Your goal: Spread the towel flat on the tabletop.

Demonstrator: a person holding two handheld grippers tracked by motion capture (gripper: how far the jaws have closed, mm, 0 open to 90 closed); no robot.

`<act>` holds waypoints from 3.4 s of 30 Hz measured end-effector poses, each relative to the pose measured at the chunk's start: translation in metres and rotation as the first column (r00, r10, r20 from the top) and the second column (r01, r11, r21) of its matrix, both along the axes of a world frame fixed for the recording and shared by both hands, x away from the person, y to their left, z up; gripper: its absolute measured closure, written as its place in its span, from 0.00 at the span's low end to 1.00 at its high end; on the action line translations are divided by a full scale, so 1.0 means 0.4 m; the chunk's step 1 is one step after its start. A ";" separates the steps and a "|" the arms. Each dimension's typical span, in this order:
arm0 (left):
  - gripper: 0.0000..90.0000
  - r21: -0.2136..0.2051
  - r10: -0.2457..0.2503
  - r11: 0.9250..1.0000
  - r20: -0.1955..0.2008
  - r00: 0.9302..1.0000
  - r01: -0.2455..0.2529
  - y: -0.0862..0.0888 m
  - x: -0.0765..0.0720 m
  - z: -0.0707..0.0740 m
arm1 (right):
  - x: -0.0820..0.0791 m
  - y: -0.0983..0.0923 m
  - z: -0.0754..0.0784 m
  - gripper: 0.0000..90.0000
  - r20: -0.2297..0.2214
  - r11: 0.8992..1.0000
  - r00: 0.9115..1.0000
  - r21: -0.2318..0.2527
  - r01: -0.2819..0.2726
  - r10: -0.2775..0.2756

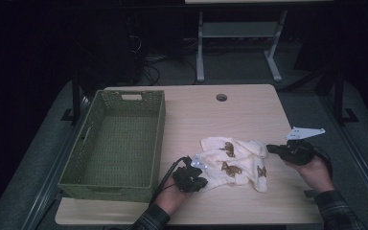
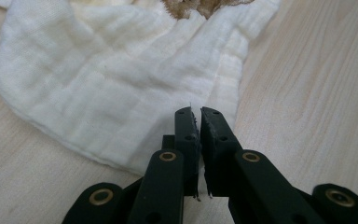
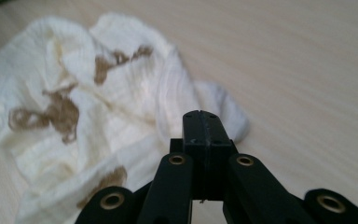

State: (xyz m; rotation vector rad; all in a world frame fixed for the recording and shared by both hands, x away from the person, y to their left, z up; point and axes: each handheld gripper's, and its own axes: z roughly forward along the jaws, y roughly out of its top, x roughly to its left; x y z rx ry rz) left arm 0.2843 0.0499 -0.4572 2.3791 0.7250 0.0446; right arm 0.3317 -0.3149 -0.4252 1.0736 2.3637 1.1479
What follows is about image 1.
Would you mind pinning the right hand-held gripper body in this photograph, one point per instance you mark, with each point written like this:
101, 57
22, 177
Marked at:
298, 153

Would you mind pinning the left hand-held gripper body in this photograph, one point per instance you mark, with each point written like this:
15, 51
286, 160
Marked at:
183, 177

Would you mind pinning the white cloth with brown print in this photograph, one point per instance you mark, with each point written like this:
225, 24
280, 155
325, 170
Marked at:
246, 159

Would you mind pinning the green woven basket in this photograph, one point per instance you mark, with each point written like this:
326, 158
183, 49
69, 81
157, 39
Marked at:
118, 143

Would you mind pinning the person's left hand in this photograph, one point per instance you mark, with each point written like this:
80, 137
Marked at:
171, 199

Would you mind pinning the person's right hand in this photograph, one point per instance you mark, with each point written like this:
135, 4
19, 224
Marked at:
317, 175

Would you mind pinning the dark computer tower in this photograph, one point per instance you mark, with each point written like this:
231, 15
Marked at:
115, 54

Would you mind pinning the black metal post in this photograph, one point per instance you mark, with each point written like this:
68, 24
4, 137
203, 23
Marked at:
76, 99
339, 96

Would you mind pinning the white metal table frame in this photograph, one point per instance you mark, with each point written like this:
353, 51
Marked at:
236, 29

